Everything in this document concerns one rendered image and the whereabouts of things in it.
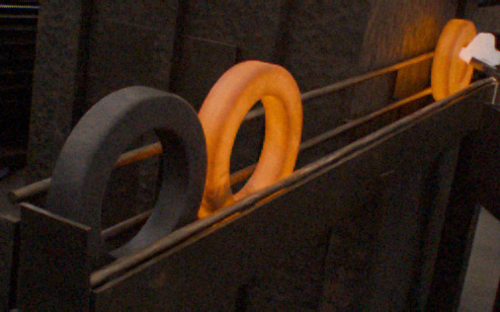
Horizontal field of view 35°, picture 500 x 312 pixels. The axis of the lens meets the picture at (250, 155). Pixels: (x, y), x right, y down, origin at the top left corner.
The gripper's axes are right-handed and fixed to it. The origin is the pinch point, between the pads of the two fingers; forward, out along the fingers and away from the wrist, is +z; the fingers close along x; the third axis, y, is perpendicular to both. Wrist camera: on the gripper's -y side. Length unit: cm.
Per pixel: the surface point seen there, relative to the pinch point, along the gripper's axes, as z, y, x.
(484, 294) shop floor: -19, -74, -87
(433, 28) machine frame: 6.4, 1.8, -0.6
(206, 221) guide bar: -8, -12, 85
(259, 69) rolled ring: -2, 1, 76
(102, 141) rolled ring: -4, -4, 99
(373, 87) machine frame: 3.6, -7.7, 24.4
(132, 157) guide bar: 1, -10, 87
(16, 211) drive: 67, -73, 25
